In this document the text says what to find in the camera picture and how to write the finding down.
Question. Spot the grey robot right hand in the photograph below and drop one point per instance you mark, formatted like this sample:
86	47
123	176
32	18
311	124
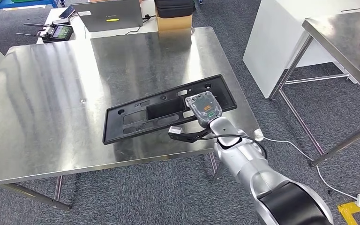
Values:
204	107

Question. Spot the black plastic panel part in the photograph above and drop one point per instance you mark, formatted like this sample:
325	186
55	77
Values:
121	127

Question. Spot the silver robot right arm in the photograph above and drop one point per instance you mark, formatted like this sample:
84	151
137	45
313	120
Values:
260	174

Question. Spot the steel workbench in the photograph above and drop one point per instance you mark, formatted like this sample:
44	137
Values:
74	93
338	34

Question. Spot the white table corner guard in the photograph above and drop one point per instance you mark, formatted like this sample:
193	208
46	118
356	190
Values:
258	135

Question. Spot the cardboard box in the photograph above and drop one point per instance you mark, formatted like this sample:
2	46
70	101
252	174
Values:
173	23

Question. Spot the black carrying case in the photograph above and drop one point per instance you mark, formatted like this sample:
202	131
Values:
173	7

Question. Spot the grey laptop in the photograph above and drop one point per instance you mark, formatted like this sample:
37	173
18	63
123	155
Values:
111	14

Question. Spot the white desk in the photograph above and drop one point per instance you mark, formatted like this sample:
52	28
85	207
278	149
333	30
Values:
79	34

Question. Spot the black remote controller with screen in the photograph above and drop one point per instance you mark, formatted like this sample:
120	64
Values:
57	32

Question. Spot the yellow floor tape square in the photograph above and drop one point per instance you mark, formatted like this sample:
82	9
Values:
350	209

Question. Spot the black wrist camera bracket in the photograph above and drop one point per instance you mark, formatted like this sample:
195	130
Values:
189	137

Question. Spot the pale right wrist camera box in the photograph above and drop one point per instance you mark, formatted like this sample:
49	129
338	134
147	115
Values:
176	129

